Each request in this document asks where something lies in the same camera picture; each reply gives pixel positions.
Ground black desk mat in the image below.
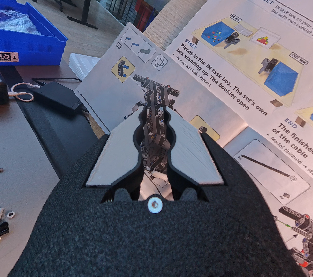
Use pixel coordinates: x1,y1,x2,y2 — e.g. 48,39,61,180
0,64,98,177

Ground printed task sheet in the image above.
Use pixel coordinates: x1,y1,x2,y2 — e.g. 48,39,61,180
164,0,313,177

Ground grey desk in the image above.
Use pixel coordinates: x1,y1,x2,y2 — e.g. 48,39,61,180
0,60,98,277

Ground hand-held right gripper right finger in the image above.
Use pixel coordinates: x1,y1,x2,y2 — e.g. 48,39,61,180
164,107,225,186

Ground white plastic container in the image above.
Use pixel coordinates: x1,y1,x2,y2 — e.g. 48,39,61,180
69,53,101,80

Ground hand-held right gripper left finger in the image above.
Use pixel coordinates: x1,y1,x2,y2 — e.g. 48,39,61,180
86,107,147,187

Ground large blue plastic bin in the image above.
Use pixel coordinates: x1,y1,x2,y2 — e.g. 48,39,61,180
0,0,68,66

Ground instruction booklet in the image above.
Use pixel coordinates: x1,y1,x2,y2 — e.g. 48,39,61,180
73,22,313,277

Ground black device with green lights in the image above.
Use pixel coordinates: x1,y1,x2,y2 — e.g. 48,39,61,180
0,79,10,106

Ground white cable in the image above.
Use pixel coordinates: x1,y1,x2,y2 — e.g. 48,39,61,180
8,82,39,102

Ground black flat case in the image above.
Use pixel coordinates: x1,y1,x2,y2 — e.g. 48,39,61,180
33,82,83,111

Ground scattered loose brick pieces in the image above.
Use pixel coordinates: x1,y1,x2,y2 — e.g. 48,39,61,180
0,167,16,237

